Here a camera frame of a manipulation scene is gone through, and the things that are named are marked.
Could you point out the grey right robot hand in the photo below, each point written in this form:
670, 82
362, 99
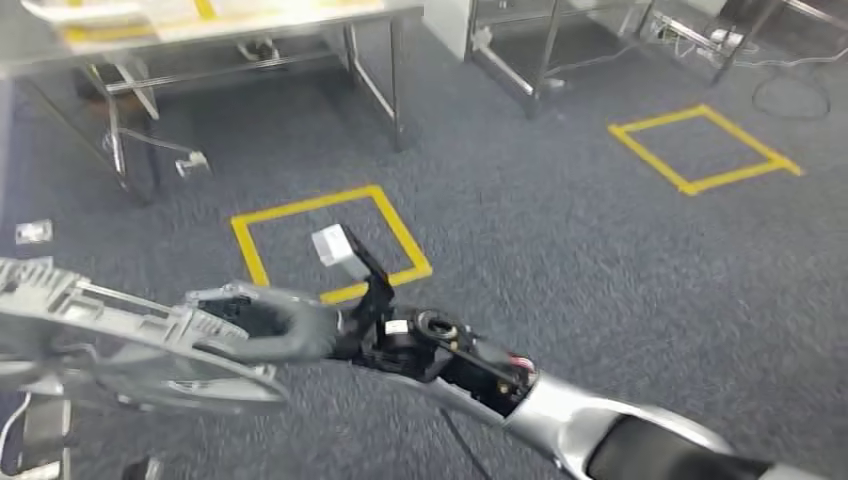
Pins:
311, 331

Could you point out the silver wheel hubcap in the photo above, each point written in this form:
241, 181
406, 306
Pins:
132, 328

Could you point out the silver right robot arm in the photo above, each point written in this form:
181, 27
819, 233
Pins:
563, 417

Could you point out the stainless steel workbench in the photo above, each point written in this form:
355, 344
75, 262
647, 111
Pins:
265, 26

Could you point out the yellow floor tape square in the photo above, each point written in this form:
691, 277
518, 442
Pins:
729, 177
248, 245

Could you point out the white cabinet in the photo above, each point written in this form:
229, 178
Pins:
447, 26

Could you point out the yellow table marking tape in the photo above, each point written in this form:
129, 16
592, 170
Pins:
205, 6

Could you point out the black right camera bracket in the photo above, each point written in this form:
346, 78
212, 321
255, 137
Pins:
378, 291

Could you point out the black camera bracket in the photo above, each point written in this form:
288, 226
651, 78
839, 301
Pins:
142, 469
378, 291

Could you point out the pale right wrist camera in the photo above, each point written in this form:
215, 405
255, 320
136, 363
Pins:
331, 245

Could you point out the black left camera bracket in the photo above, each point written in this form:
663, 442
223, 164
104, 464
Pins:
142, 469

